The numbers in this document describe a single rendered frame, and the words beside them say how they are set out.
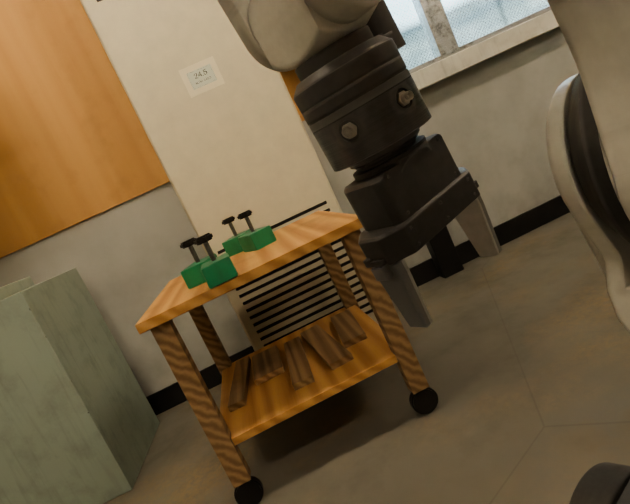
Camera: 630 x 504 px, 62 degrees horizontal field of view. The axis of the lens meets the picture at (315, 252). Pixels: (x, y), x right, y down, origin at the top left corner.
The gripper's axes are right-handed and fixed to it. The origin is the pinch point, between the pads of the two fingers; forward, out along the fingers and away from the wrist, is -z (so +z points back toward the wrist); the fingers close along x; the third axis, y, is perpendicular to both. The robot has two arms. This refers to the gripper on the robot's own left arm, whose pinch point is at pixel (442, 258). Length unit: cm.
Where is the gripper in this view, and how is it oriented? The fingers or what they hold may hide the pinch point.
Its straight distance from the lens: 45.7
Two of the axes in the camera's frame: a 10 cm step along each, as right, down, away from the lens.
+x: 6.9, -5.4, 4.9
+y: -5.2, 1.0, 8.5
